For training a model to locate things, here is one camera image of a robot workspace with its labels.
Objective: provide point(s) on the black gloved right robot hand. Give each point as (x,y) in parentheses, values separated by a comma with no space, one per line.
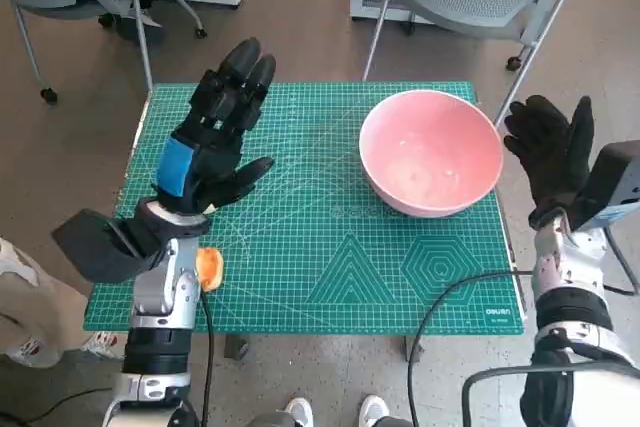
(555,157)

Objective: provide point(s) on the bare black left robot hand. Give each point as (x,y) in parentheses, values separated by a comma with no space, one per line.
(215,147)

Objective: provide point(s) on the orange sliced toy bread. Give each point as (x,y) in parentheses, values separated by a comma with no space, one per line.
(212,267)

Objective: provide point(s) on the pink bowl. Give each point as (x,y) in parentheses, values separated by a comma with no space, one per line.
(430,157)

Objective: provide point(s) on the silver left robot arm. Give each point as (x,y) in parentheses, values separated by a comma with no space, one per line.
(160,297)

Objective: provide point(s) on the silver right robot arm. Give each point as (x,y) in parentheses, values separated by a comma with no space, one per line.
(570,307)

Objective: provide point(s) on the green cutting mat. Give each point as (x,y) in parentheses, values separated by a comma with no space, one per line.
(310,257)

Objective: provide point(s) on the white shoe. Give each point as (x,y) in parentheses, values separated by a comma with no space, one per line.
(301,412)
(372,411)

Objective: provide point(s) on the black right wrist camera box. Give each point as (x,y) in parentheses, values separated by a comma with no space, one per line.
(610,177)

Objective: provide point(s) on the black table bracket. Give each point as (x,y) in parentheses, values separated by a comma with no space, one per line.
(412,349)
(237,347)

